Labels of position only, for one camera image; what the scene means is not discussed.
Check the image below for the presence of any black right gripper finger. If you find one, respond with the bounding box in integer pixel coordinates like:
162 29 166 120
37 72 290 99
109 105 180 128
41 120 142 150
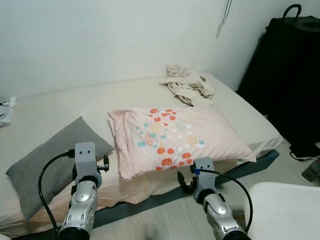
177 167 197 195

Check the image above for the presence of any grey fabric pillow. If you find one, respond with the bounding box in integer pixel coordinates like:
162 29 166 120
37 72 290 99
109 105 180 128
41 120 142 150
5 116 115 222

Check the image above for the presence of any pink pillow with dotted print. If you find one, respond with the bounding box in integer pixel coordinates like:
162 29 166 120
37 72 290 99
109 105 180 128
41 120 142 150
107 105 258 182

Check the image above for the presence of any white plastic shell chair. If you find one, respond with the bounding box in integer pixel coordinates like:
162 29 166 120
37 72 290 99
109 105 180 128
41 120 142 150
243 181 320 240

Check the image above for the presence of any mattress with beige sheet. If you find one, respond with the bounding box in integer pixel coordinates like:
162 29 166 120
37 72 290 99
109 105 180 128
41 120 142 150
0 72 285 239

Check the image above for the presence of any crumpled beige cloth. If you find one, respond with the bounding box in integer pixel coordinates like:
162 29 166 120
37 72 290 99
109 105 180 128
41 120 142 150
158 63 217 108

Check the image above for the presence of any blue and white plastic bag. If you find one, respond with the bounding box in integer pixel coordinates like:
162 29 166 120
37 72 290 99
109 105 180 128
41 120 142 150
0 96 17 129

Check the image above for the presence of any white blind wand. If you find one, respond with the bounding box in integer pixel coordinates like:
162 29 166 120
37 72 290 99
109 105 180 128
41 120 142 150
215 0 234 40

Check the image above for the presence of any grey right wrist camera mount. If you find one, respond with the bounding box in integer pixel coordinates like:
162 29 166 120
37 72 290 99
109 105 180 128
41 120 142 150
192 156 217 199

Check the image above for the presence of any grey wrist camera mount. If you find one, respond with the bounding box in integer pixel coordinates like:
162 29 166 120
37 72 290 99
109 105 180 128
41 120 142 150
73 142 97 182
192 156 217 199

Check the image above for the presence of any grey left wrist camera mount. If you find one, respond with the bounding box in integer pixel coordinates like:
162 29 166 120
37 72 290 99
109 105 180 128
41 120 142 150
73 142 97 182

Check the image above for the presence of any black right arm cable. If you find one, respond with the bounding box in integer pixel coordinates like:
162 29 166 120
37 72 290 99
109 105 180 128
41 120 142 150
194 167 254 234

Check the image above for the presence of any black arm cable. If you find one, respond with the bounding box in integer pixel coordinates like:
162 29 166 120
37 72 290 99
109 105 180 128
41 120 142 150
194 167 254 234
37 148 77 239

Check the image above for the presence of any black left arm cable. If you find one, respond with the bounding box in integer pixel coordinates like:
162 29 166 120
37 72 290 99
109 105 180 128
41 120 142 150
37 148 77 239

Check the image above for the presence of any grey power strip red switch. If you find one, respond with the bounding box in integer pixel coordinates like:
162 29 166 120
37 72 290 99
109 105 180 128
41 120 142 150
301 157 320 183

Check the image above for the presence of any black floor cable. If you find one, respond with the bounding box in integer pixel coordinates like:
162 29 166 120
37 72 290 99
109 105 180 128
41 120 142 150
291 151 320 162

